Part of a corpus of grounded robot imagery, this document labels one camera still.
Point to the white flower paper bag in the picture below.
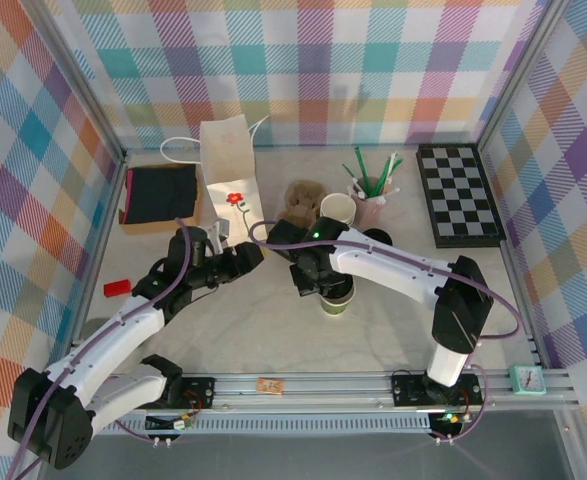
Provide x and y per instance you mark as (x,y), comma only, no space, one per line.
(228,150)

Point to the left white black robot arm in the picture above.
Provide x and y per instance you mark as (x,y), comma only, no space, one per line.
(118,342)

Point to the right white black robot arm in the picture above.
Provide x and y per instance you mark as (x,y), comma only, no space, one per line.
(393,280)

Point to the brown pulp cup carrier stack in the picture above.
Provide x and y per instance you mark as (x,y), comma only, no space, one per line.
(285,215)

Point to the green white paper cup stack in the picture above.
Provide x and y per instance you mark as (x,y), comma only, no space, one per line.
(337,205)

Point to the stack of napkins, black top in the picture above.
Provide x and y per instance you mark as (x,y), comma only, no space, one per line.
(143,229)

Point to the black cup lid stack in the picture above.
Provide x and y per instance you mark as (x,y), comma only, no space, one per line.
(380,235)

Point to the pink straw holder cup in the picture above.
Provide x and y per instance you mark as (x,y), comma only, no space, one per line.
(368,212)

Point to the small red block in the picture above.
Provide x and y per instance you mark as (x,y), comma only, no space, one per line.
(118,289)

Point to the white wrapped straw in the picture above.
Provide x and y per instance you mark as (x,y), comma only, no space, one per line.
(380,199)
(355,190)

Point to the thin green drinking straw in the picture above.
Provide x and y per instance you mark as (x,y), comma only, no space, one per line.
(354,179)

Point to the pink napkin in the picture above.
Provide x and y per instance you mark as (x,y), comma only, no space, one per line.
(128,195)

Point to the dark green drinking straw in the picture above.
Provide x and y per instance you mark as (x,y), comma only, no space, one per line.
(362,167)

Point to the small brown paper tag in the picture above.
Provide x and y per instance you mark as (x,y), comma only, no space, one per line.
(269,386)

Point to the black grey chessboard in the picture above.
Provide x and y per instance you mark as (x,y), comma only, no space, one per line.
(460,195)

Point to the mint green small clock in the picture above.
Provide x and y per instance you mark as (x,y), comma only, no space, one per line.
(527,380)

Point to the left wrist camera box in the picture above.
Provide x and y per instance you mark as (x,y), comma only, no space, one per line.
(219,235)

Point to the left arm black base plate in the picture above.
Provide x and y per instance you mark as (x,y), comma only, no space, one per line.
(198,395)

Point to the aluminium mounting rail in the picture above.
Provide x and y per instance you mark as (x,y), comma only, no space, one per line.
(323,395)

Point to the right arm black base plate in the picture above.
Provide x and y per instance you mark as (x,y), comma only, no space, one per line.
(405,392)

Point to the aluminium frame post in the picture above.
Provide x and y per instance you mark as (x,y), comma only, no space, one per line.
(518,75)
(84,85)

